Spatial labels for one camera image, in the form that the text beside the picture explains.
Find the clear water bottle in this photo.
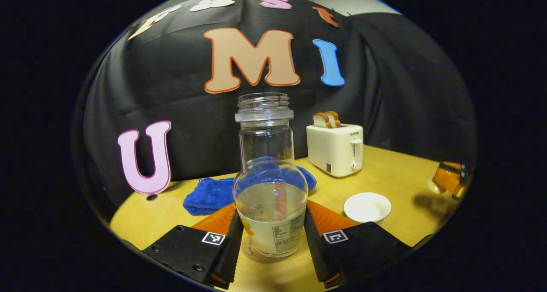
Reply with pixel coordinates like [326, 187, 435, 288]
[233, 92, 309, 258]

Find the cream teacup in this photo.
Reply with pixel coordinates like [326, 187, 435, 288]
[344, 192, 392, 223]

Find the cream toaster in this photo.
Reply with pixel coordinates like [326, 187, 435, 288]
[306, 124, 364, 178]

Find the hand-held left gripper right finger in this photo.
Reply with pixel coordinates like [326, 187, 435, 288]
[303, 200, 413, 289]

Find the black backdrop cloth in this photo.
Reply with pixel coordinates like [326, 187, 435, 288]
[83, 0, 477, 207]

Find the blue towel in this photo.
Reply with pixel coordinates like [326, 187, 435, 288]
[183, 156, 317, 216]

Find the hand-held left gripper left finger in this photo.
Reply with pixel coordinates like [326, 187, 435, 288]
[142, 202, 244, 290]

